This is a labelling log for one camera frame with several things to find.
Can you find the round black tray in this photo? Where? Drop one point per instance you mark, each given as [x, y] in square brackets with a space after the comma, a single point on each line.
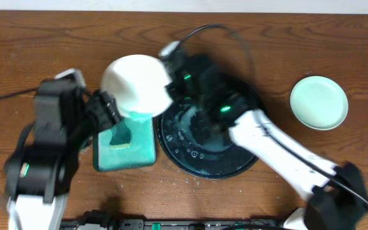
[189, 142]

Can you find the dark green scrubbing sponge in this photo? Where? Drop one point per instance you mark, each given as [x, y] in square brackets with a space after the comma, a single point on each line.
[121, 136]

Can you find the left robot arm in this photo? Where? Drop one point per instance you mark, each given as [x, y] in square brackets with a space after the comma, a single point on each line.
[40, 170]

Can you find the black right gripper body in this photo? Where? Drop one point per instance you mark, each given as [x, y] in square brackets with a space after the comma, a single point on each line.
[180, 93]

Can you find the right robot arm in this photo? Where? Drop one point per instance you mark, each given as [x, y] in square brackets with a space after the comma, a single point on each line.
[336, 196]

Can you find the white plate with green stain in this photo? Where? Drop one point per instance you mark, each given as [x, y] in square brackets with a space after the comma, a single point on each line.
[138, 85]

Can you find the dark green rectangular soap tray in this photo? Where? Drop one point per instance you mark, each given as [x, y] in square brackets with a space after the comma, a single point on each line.
[142, 151]

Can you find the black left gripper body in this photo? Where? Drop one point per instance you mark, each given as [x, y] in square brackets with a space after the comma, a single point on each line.
[102, 108]

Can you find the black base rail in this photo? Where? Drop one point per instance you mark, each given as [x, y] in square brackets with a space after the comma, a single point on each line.
[96, 219]

